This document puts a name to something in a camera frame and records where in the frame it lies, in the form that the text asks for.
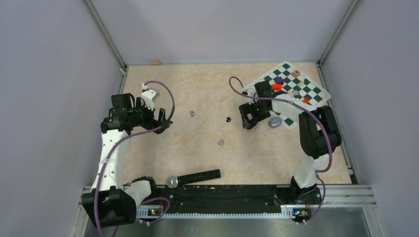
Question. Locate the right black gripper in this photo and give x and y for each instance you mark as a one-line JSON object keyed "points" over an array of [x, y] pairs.
{"points": [[247, 108]]}

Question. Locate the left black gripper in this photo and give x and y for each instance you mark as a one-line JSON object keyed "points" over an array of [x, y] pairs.
{"points": [[152, 123]]}

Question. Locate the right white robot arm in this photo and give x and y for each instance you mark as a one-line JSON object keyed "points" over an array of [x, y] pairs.
{"points": [[318, 132]]}

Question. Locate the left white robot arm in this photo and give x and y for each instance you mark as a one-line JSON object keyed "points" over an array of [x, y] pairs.
{"points": [[108, 203]]}

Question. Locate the grey purple charging case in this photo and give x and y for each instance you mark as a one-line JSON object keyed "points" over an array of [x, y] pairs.
{"points": [[275, 122]]}

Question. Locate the green white chessboard mat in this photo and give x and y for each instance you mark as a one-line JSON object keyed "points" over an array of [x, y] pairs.
{"points": [[311, 88]]}

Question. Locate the red block upper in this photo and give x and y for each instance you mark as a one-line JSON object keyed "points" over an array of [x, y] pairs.
{"points": [[276, 87]]}

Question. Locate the purple block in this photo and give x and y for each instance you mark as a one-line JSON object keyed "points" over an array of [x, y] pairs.
{"points": [[279, 80]]}

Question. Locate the cork stopper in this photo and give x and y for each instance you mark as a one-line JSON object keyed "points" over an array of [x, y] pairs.
{"points": [[155, 63]]}

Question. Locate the black microphone silver head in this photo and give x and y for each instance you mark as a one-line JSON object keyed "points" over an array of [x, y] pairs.
{"points": [[176, 181]]}

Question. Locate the small wooden cube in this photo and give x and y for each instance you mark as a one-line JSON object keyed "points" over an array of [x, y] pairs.
{"points": [[296, 73]]}

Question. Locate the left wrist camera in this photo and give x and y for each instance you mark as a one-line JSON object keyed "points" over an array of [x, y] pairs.
{"points": [[148, 97]]}

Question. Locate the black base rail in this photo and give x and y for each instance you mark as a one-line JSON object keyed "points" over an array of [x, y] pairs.
{"points": [[225, 199]]}

